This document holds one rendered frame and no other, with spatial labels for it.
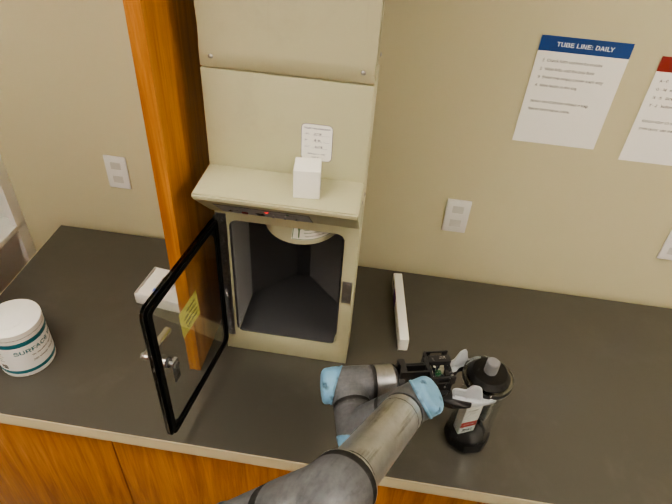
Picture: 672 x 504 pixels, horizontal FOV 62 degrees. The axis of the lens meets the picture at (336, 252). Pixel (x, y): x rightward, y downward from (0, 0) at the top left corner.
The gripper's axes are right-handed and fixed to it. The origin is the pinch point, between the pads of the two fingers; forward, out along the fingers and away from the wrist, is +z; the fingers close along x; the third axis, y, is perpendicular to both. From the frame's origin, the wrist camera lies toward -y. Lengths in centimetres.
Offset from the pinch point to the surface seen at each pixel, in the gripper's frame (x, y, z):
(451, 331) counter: 32.9, -20.5, 6.4
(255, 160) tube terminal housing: 29, 38, -48
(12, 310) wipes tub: 34, -7, -107
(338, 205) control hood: 16, 36, -32
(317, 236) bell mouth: 28.9, 18.2, -34.2
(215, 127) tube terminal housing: 31, 44, -55
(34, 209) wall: 94, -19, -121
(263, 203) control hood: 17, 36, -46
